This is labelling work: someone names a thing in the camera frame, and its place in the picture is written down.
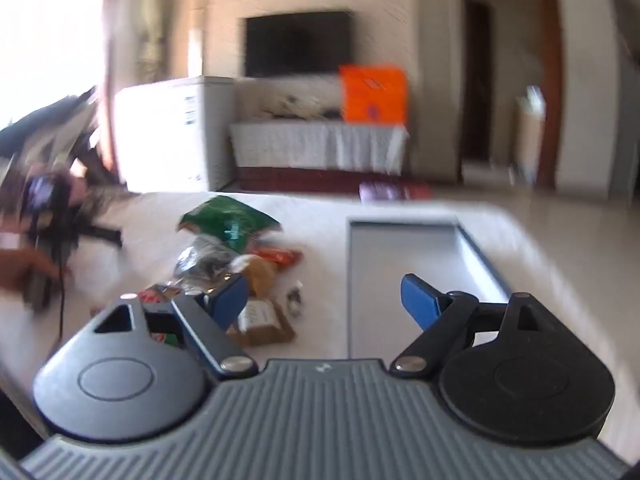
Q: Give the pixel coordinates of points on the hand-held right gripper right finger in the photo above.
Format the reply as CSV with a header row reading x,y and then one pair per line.
x,y
420,302

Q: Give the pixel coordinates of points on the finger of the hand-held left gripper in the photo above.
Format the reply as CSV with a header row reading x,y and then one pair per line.
x,y
97,236

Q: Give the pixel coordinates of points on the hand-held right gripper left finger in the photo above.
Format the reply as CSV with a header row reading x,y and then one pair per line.
x,y
232,300

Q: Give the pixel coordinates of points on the tan pastry packet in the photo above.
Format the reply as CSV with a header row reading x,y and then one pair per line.
x,y
260,272

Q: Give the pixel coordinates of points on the brown snack packet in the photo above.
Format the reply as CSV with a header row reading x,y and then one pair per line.
x,y
265,322

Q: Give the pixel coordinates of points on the clear plastic snack bag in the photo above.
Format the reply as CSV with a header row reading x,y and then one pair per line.
x,y
205,260

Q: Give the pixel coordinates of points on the grey tray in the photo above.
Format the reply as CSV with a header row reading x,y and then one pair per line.
x,y
400,250

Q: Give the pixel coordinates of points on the small clear candy packet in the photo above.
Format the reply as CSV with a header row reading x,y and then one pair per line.
x,y
296,300

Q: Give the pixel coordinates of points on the orange snack packet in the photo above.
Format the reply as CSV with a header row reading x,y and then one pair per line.
x,y
280,257

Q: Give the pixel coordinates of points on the person's left hand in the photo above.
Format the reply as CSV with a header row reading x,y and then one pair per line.
x,y
17,270

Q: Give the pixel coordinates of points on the white textured blanket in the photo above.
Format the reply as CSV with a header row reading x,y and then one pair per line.
x,y
125,270

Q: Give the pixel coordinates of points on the white chest freezer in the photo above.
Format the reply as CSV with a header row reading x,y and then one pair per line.
x,y
165,135

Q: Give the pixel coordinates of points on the wooden TV cabinet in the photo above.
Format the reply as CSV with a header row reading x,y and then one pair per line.
x,y
320,182

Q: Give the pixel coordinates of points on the white lace cabinet cloth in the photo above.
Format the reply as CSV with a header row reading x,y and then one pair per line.
x,y
320,145

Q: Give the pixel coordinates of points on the beige curtain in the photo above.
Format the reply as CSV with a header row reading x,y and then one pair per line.
x,y
150,50

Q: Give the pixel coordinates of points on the orange gift box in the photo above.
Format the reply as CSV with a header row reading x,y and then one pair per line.
x,y
372,95

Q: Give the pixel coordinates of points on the black television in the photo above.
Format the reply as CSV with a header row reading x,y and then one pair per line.
x,y
297,42

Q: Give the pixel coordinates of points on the wooden door frame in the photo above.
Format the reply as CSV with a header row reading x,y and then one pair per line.
x,y
552,85

